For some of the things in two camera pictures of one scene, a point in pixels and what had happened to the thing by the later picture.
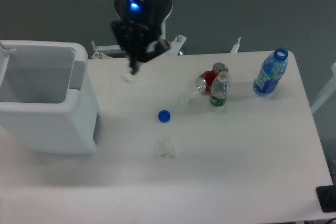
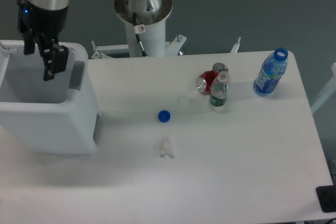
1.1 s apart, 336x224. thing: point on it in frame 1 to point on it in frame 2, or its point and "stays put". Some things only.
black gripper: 137,31 to 33,22
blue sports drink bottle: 272,68 stays put
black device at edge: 326,196 stays put
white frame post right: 328,91 stays put
